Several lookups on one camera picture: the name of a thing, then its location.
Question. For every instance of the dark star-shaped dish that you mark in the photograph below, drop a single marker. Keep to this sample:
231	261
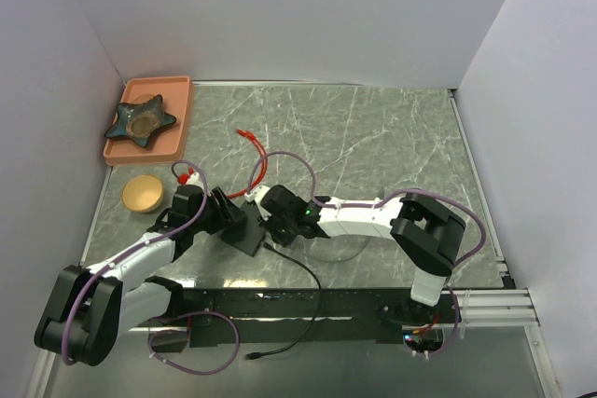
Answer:
138	122

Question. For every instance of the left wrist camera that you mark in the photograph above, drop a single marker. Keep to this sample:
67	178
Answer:
192	178

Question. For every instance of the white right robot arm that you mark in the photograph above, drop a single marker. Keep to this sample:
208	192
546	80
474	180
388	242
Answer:
429	233

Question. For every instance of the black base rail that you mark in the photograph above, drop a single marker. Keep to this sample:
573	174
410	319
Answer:
286	316

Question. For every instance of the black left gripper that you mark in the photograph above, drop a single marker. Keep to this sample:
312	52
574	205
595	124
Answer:
227	213

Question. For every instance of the black network switch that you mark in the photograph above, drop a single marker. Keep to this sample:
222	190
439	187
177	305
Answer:
248	234

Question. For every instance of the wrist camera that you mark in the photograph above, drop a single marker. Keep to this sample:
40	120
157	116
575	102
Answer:
256	194
192	178

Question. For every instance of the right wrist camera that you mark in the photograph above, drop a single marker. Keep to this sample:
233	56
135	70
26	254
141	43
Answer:
256	194

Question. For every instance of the small wooden bowl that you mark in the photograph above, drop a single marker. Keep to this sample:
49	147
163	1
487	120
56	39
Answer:
142	194

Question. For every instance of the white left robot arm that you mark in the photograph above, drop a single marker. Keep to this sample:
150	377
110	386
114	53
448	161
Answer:
89	308

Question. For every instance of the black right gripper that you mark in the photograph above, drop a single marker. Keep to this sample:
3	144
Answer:
268	224

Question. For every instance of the pink plastic tray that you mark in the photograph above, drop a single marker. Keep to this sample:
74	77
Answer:
165	146

